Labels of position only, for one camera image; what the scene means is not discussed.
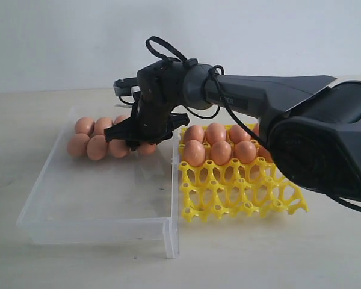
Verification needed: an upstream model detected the brown egg lone front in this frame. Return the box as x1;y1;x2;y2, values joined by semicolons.
210;141;232;166

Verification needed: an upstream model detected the black cable loop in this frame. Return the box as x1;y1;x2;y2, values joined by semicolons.
144;36;198;69

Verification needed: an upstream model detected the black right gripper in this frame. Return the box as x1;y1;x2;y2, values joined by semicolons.
104;91;190;151

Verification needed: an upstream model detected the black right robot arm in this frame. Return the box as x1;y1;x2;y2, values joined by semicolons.
105;58;361;202

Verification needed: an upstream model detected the clear plastic tray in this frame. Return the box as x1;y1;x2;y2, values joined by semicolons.
17;105;180;258

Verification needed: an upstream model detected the brown egg slot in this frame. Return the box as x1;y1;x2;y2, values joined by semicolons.
183;125;205;143
205;123;226;146
229;125;251;144

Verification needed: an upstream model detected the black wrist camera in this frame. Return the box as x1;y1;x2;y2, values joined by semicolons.
113;77;138;97

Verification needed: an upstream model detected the brown egg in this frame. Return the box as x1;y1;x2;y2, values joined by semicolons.
137;143;156;155
87;135;108;161
258;146;273;163
184;140;205;167
74;117;95;135
108;140;129;158
114;115;129;125
234;140;257;164
67;133;90;157
252;123;262;143
94;117;113;135

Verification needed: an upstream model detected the yellow plastic egg tray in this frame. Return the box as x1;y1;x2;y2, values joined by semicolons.
177;125;309;222

